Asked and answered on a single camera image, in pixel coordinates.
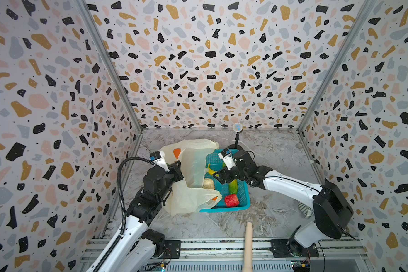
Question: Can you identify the wooden stick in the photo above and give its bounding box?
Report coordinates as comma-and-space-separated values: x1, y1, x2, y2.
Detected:
242, 222, 253, 272

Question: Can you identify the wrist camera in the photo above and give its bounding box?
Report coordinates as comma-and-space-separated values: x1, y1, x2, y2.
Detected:
218, 148, 236, 170
150, 150, 169, 172

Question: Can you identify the beige pear toy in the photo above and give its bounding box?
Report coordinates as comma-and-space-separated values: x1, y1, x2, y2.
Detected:
202, 178, 215, 190

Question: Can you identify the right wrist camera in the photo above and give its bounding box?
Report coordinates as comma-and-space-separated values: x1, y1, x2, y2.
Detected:
218, 148, 236, 170

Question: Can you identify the black stand round mirror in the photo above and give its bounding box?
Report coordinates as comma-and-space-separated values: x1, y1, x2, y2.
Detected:
227, 123, 245, 156

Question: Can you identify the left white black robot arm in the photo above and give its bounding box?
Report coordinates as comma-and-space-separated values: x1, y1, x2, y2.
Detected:
87, 157, 184, 272

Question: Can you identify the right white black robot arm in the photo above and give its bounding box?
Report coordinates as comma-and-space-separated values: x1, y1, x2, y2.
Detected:
213, 148, 354, 257

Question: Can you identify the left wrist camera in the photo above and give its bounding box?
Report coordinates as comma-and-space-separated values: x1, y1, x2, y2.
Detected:
150, 150, 169, 172

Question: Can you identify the aluminium rail base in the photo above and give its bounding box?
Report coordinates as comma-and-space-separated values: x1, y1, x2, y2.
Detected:
78, 236, 371, 272

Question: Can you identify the red strawberry toy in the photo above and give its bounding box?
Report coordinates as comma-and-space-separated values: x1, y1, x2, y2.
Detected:
224, 194, 240, 208

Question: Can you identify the teal plastic basket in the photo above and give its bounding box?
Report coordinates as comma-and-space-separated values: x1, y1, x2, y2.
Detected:
200, 149, 250, 213

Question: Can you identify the black corrugated cable left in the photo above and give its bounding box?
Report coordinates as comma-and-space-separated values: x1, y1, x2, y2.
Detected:
91, 156, 155, 272

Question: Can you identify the green yellow mango toy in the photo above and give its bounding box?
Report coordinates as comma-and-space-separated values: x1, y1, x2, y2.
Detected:
228, 179, 238, 194

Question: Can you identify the cream plastic bag orange print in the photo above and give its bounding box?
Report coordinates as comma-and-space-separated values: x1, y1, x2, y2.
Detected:
161, 139, 222, 216

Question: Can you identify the yellow banana toy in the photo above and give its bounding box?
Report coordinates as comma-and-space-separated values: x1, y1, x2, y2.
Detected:
207, 164, 216, 176

